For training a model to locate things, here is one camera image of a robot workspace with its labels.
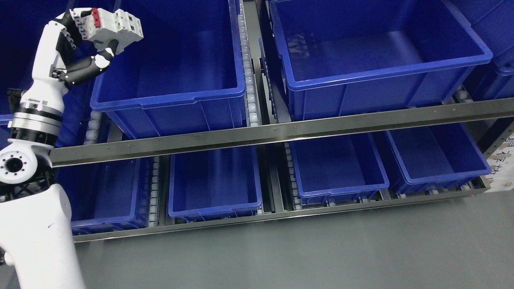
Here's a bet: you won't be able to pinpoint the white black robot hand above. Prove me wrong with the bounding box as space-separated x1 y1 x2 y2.
24 7 118 98

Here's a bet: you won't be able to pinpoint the white circuit breaker red switches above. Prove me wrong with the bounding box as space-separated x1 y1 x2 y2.
80 8 144 55

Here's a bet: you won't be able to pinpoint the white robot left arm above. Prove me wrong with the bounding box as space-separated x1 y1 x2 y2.
1 80 86 289

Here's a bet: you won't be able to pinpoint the steel shelf rack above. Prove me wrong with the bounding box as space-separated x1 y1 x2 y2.
50 0 513 242

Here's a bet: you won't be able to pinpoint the blue bin lower left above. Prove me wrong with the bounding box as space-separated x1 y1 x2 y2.
55 158 153 236

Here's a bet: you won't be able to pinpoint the large blue bin upper left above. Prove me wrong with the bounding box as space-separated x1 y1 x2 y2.
90 0 247 139

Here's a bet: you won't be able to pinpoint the large blue bin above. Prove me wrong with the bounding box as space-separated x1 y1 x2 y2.
90 0 247 139
269 0 493 121

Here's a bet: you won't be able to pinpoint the blue bin lower middle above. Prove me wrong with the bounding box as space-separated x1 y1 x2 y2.
167 146 263 223

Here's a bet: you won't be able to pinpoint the large blue bin upper right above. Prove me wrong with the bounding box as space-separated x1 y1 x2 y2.
269 0 493 121

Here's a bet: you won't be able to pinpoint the blue bin lower centre right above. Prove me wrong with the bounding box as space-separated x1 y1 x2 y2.
289 133 390 206

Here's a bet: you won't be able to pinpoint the blue bin far right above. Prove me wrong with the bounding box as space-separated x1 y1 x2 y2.
453 0 514 101

